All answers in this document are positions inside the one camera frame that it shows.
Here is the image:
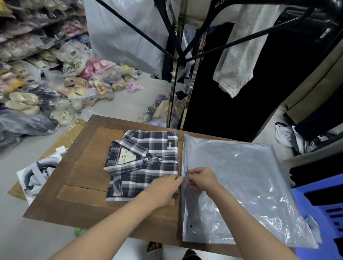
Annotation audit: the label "clear plastic garment bag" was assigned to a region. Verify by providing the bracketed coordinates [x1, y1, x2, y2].
[181, 134, 319, 249]

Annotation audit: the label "person's left forearm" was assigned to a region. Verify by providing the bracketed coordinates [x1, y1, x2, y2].
[48, 191, 156, 260]

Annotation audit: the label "folded navy plaid shirt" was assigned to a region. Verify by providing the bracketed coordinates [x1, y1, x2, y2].
[104, 130, 179, 202]

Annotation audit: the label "white appliance box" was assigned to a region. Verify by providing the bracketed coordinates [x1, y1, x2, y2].
[16, 146, 67, 206]

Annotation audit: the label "person's right hand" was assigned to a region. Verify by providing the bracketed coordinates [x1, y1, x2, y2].
[188, 167, 222, 192]

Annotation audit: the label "large white plastic sheet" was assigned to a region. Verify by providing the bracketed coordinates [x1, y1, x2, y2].
[83, 0, 185, 79]

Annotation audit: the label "black clothes hanger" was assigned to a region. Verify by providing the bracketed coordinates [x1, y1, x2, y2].
[154, 0, 322, 35]

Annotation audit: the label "flat brown cardboard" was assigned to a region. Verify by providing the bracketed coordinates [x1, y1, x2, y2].
[8, 119, 87, 201]

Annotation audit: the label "white printed plastic bag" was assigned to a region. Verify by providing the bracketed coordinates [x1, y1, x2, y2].
[275, 122, 296, 147]

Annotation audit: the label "bagged goods under rack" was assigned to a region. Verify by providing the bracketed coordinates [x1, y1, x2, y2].
[138, 94, 185, 129]

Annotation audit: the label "brown wooden table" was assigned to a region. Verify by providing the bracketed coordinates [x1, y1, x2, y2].
[23, 115, 243, 258]

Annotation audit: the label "person's right forearm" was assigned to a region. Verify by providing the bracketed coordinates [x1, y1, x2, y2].
[209, 185, 299, 260]

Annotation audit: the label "person's right shoe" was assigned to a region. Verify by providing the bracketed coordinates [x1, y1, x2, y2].
[182, 249, 202, 260]

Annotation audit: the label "hanging beige garment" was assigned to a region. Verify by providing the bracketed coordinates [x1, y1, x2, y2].
[283, 37, 343, 125]

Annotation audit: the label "blue plastic stool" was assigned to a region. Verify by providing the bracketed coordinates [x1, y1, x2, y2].
[291, 174, 343, 260]

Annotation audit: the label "person's left hand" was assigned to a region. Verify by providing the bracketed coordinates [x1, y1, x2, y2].
[142, 175, 184, 209]

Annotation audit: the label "metal clothes rack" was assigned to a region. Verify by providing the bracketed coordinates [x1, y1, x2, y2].
[94, 0, 343, 130]

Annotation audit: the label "pile of bagged slippers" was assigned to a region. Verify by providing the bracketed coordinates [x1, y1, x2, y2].
[0, 0, 145, 150]

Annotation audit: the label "hanging black garment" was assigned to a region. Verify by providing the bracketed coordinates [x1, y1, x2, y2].
[182, 8, 335, 142]

